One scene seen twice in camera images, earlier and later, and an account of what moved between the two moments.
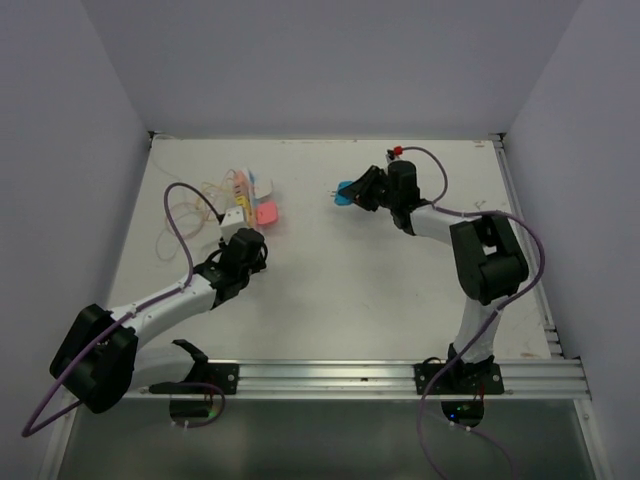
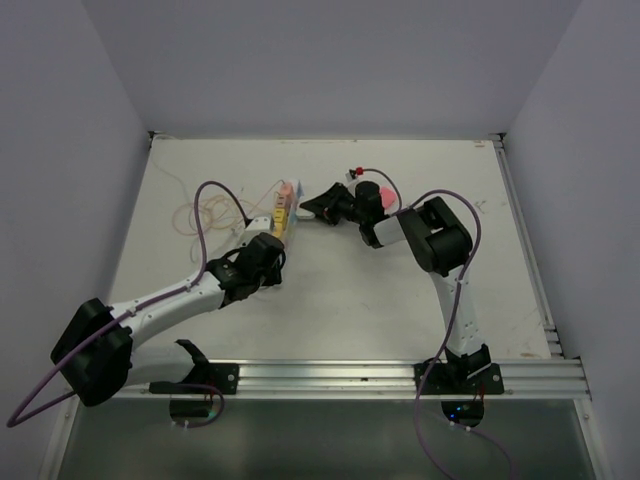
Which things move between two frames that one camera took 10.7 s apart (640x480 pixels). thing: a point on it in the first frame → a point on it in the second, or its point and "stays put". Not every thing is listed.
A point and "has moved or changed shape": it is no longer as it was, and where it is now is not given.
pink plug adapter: x=266 y=212 has moved or changed shape
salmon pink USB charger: x=240 y=181 → x=286 y=189
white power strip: x=263 y=188 → x=291 y=201
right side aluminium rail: x=530 y=249 stays put
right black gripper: x=360 y=191 → x=325 y=205
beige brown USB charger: x=241 y=189 → x=280 y=201
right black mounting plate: x=458 y=379 stays put
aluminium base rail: x=381 y=381 stays put
